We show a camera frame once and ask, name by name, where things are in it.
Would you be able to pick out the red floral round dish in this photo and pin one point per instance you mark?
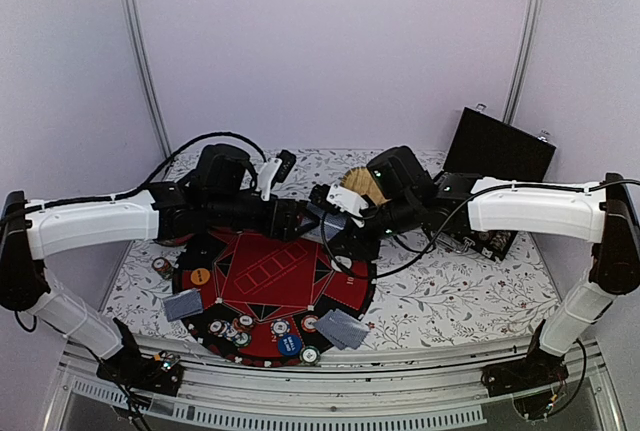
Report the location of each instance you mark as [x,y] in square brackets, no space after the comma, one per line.
[173,242]

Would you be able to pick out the woven bamboo tray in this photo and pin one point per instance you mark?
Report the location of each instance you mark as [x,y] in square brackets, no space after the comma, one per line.
[360,181]

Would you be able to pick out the green poker chip stack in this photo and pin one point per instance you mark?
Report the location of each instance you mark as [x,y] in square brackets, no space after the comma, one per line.
[309,355]

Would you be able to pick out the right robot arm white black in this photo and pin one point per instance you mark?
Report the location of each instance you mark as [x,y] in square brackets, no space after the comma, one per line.
[600,213]

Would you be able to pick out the aluminium frame post right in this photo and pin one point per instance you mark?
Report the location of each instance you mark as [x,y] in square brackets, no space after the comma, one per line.
[526,45]

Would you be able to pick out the aluminium frame post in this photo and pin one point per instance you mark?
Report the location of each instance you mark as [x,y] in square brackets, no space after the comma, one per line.
[526,45]
[135,31]

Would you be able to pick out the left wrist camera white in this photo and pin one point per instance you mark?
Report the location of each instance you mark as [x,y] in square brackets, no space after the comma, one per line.
[275,170]

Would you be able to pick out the aluminium frame post left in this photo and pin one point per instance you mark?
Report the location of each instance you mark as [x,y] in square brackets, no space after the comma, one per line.
[135,31]

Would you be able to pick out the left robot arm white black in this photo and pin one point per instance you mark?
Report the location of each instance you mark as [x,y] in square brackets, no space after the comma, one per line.
[34,230]

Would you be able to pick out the dealt blue card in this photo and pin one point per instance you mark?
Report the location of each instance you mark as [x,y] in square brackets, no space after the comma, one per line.
[332,336]
[182,305]

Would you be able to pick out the white dealer button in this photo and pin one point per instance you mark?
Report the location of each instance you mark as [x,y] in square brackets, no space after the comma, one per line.
[341,263]

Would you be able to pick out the orange big blind button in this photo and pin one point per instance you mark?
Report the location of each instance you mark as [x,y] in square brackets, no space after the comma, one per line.
[200,276]

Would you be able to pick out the multicolour chip stack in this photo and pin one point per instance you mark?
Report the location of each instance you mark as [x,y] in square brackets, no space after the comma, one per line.
[162,267]

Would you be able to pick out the blue small blind button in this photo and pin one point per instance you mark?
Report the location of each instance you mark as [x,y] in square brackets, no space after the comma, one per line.
[289,345]

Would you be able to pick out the blue white poker chip stack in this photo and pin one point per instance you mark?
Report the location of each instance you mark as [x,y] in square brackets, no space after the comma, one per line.
[237,337]

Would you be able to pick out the red white poker chip stack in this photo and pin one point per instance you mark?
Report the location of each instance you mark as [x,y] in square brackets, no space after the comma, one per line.
[308,323]

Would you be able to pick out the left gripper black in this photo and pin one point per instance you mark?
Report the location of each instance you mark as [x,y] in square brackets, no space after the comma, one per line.
[288,230]

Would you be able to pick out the round red black poker mat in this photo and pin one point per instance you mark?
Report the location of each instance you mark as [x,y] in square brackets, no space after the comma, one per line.
[268,280]

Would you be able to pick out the black poker set case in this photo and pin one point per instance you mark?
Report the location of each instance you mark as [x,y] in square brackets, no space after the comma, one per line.
[485,146]

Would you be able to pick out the aluminium front rail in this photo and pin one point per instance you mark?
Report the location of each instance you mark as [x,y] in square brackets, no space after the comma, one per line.
[408,389]

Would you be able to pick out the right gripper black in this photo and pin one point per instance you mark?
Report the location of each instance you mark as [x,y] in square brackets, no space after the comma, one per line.
[359,247]

